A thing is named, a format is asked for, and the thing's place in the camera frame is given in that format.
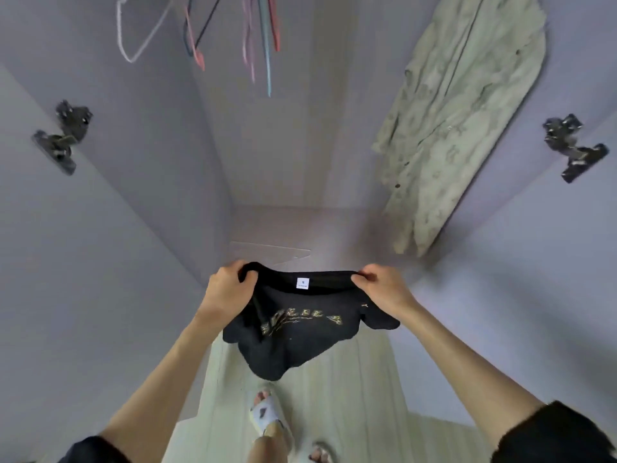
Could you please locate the person's right forearm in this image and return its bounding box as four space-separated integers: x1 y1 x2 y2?
400 304 543 449

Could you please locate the person's left forearm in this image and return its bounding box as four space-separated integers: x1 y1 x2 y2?
101 313 225 463

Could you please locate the person's right hand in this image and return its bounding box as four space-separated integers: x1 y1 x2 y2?
351 263 422 326

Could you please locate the black garment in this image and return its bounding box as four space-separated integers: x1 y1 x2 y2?
222 262 402 383

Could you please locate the metal door hinge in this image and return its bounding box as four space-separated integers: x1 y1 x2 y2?
31 99 94 176
542 113 611 184

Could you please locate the beige printed shirt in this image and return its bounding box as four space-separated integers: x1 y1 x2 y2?
371 0 548 259

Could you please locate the bunch of coloured wire hangers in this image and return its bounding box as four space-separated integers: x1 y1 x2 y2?
181 0 283 98

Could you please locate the person's black left sleeve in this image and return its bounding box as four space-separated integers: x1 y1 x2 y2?
60 435 131 463

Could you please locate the person's left hand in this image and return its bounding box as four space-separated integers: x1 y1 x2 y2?
197 260 260 332

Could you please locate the person's black sleeve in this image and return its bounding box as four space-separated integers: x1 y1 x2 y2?
492 400 617 463
60 435 131 463

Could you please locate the white slipper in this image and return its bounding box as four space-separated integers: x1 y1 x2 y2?
247 388 296 444
307 440 337 463

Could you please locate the person's black right sleeve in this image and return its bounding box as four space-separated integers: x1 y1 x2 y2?
492 400 617 463

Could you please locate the grey wooden wardrobe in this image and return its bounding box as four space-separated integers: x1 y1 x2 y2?
0 0 617 463

